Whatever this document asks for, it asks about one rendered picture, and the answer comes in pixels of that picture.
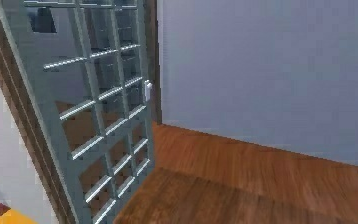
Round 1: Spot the grey glazed room door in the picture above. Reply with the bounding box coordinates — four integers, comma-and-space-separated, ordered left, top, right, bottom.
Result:
0, 0, 156, 224

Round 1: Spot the yellow and red cloth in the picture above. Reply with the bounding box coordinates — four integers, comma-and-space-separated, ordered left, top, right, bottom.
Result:
0, 195, 38, 224

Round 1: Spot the white door handle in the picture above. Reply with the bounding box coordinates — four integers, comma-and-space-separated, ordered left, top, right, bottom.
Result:
143, 79, 154, 103

